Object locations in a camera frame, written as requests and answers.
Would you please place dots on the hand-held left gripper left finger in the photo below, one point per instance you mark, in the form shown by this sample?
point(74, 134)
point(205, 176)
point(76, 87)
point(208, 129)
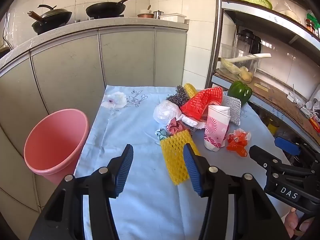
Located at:
point(125, 170)

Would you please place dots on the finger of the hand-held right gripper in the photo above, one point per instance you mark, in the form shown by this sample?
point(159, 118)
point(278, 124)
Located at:
point(260, 153)
point(286, 145)

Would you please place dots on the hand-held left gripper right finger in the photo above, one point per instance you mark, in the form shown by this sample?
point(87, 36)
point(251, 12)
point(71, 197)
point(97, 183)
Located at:
point(191, 170)

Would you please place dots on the large yellow foam net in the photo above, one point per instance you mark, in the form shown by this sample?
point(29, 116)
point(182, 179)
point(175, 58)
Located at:
point(173, 155)

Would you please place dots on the orange plastic wrapper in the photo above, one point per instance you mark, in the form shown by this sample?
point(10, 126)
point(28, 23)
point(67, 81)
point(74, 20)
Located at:
point(236, 143)

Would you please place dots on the pink wrapper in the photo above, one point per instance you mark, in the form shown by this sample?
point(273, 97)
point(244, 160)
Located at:
point(175, 127)

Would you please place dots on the pink printed paper cup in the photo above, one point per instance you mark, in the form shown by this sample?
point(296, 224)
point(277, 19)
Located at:
point(215, 130)

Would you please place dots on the teal patterned wrapper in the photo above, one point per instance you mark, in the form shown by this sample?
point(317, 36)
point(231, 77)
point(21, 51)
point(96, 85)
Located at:
point(162, 133)

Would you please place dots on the silver scouring pad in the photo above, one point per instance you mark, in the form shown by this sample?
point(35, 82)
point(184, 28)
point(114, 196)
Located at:
point(233, 110)

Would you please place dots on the white plastic bag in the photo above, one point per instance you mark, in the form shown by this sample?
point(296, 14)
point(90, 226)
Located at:
point(165, 112)

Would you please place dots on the red mesh bag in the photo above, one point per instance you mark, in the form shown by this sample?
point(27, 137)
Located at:
point(200, 102)

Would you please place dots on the pink plastic bucket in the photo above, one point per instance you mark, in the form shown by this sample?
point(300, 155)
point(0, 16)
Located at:
point(55, 140)

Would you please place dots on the small yellow foam net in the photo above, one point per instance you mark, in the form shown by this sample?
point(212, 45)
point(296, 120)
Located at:
point(190, 90)

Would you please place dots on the person's right hand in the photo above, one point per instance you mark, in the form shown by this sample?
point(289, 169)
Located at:
point(291, 221)

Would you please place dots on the yellow oil bottle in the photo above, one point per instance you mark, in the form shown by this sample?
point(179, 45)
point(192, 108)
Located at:
point(272, 125)

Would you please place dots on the light blue floral tablecloth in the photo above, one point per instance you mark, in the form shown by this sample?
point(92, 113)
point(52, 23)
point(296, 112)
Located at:
point(140, 130)

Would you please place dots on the green bell pepper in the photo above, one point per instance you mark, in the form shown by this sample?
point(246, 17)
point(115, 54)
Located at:
point(240, 91)

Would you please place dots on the steel wool scrubber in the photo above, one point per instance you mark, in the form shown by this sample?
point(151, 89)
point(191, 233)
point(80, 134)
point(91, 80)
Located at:
point(178, 96)

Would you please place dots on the yellow potato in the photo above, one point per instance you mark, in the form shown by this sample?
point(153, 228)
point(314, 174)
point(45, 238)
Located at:
point(246, 76)

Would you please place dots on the corn cob in husk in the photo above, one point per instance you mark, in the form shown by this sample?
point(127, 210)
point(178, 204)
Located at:
point(230, 66)

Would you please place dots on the white leek stalk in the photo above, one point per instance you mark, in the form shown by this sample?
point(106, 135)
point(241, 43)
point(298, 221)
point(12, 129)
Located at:
point(250, 57)

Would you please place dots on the clear plastic container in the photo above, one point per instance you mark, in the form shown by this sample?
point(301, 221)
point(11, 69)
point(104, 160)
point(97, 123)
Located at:
point(230, 52)

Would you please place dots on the grey kitchen cabinet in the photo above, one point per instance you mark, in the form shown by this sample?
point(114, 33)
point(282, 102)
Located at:
point(75, 62)

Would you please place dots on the metal shelf rack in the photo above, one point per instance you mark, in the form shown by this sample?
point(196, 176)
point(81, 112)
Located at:
point(262, 15)

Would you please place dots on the white rectangular container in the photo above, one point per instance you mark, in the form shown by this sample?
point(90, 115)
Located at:
point(172, 18)

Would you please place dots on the copper pot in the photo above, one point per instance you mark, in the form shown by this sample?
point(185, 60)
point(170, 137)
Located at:
point(145, 15)

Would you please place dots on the gas stove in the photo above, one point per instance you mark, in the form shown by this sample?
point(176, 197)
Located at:
point(82, 19)

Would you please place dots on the steel cup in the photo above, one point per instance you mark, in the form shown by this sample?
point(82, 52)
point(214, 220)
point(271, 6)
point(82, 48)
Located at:
point(158, 15)

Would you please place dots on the black wok with lid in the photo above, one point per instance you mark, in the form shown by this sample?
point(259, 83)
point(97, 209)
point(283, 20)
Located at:
point(52, 17)

